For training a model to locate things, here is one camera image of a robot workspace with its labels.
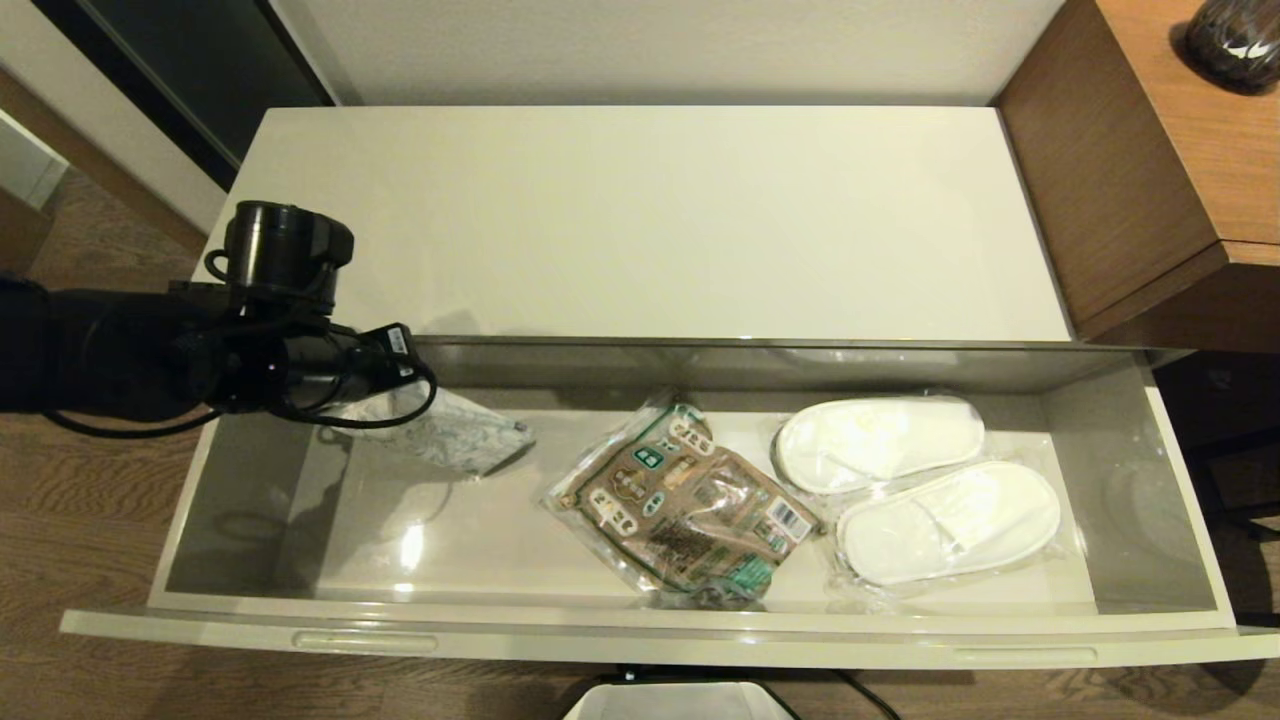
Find white blue-patterned tissue packet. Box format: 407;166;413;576
340;385;537;479

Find brown printed snack packet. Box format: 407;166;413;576
540;392;827;611

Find wide cream cabinet drawer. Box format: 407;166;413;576
60;340;1280;671

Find bagged white slippers showing straps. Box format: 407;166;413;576
828;458;1088;606

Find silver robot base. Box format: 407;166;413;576
563;682;801;720

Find glossy cream drawer cabinet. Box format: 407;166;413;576
200;105;1191;396

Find dark glass door panel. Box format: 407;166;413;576
35;0;338;194

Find brown wooden furniture piece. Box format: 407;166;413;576
0;185;53;293

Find white furniture corner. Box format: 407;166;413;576
0;105;73;211

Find bagged white slippers showing soles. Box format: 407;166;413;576
770;396;989;499

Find brown wooden desk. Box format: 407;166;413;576
995;0;1280;353

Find dark glass vase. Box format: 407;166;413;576
1183;0;1280;97

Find black power cable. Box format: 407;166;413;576
617;666;901;720

